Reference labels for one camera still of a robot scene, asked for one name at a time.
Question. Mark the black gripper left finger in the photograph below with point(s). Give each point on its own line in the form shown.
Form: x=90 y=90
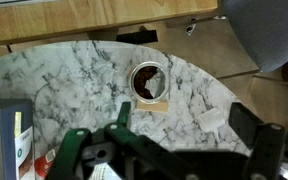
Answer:
x=124 y=114

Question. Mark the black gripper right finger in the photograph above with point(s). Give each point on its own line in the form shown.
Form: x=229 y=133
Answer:
x=245 y=124

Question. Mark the small wooden block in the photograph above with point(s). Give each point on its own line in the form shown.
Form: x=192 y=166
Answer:
x=155 y=107

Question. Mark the glass jar with brown contents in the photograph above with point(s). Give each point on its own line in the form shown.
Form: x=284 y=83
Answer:
x=149 y=82

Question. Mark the clear plastic piece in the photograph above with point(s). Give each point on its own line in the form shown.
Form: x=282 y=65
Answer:
x=211 y=120

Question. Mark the grey chair by window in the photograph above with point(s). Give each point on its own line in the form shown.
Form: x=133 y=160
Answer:
x=261 y=26

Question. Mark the red snack packet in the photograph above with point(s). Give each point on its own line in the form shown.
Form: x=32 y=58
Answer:
x=43 y=164

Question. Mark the light wooden side table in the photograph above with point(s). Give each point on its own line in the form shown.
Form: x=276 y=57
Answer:
x=63 y=17

